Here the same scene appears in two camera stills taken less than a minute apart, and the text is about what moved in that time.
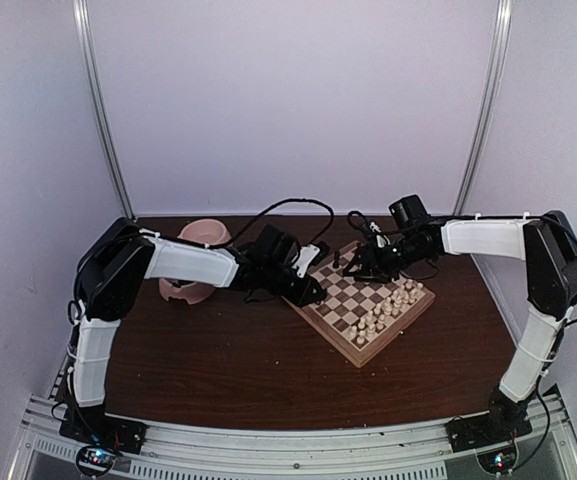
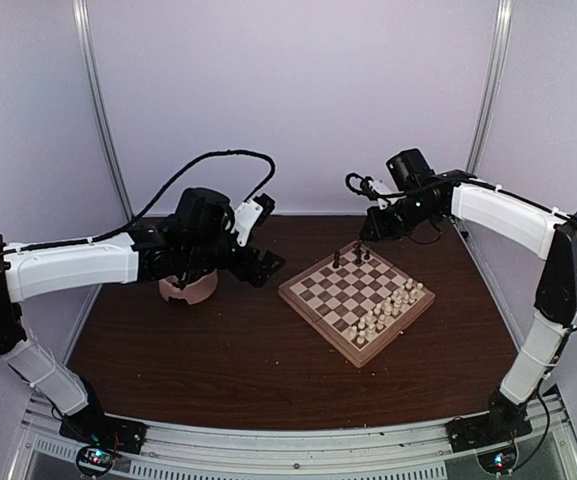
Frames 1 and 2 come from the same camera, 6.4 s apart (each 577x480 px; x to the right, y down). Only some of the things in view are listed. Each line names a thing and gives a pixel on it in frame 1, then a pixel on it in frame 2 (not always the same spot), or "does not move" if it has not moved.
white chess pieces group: (375, 319) does not move
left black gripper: (304, 297) → (262, 270)
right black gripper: (375, 262) → (373, 221)
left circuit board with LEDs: (96, 459) does not move
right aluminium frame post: (504, 11) does not move
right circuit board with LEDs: (499, 461) does not move
